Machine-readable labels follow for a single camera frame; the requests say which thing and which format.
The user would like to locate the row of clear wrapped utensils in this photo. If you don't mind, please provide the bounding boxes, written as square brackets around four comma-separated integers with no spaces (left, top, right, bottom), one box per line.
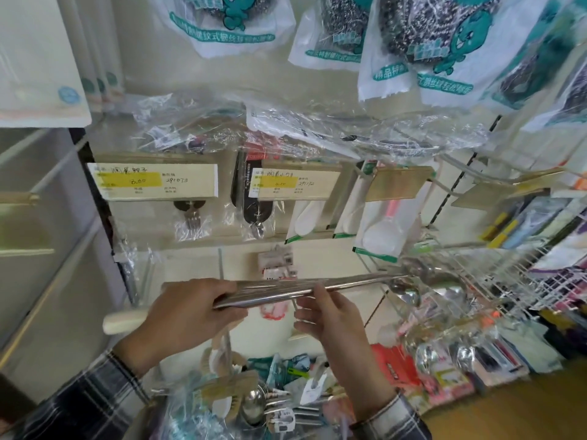
[131,89,489,158]

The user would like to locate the black handled spoon packet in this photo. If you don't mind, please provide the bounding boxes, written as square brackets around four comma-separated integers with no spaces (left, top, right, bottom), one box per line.
[231,151,277,240]

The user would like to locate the pile of colourful packets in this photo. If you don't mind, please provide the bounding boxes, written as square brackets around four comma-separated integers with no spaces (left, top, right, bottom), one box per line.
[381,288,587,415]

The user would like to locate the blank beige tag holder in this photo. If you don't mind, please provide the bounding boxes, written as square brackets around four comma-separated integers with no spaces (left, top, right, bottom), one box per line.
[364,166,435,203]

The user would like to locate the large white rice spoon packet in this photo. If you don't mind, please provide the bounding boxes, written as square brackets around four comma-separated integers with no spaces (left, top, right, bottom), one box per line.
[352,197,428,264]

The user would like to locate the grey metal shelf unit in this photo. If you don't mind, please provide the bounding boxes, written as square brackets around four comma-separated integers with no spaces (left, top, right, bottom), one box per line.
[0,127,121,369]

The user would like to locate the red flat packet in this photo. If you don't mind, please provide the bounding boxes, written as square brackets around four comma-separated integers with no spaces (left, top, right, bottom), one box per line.
[371,343,423,401]

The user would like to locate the pile of packed kitchen utensils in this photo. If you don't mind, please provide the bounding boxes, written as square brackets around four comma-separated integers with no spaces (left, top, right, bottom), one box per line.
[151,332,363,440]

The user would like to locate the white wire basket rack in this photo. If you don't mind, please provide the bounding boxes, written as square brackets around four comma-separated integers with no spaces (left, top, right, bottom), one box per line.
[357,240,587,328]

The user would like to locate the small white rice spoon packet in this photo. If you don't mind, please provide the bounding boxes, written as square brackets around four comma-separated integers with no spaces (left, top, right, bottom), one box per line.
[285,199,327,244]

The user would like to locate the long beige tag holder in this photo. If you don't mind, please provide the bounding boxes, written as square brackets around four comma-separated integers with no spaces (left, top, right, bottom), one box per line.
[451,167,567,211]

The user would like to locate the small white red tag packet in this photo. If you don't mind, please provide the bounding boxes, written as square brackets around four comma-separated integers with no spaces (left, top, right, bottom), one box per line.
[256,248,298,281]

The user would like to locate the steel wool scourer packet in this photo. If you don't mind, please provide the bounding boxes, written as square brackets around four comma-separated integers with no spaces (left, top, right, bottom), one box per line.
[157,0,297,59]
[522,54,587,134]
[288,0,378,72]
[357,0,503,108]
[481,0,587,111]

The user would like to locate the steel fork packet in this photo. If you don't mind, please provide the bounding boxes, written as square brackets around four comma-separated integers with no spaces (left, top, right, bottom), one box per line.
[172,200,215,242]

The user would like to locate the wide yellow white price tag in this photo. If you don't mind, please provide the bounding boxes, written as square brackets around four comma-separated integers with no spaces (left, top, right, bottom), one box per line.
[87,162,219,201]

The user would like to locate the person's right forearm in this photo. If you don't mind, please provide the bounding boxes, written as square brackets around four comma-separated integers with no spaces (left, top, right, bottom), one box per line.
[337,359,433,440]

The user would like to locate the large white flat packet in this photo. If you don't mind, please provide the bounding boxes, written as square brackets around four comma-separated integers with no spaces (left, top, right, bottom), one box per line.
[0,0,93,129]

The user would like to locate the small steel ladle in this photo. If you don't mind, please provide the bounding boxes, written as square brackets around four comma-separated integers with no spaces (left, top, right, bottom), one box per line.
[240,384,270,427]

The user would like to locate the yellow handled tool packets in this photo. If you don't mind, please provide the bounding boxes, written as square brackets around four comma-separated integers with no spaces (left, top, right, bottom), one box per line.
[478,210,524,251]

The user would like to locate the slim white rice spoon packet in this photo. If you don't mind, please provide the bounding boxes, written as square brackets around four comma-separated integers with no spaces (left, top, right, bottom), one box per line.
[334,161,370,239]

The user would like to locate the row of white hanging packets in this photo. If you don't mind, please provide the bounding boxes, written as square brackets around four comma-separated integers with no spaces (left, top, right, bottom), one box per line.
[57,0,127,112]

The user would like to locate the person's left forearm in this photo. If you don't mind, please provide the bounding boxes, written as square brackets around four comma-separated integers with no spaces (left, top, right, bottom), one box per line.
[13,338,154,440]

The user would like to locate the steel ladle with white handle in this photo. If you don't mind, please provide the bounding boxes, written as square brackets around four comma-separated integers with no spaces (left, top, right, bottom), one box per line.
[103,258,465,336]

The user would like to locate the person's right hand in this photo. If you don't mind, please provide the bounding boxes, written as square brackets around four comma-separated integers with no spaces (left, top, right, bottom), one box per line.
[293,284,381,385]

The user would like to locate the narrow yellow white price tag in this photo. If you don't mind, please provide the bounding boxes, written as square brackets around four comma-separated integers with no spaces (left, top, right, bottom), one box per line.
[256,167,343,200]

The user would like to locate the person's left hand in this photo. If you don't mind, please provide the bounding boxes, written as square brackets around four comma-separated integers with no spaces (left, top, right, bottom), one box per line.
[120,278,249,369]

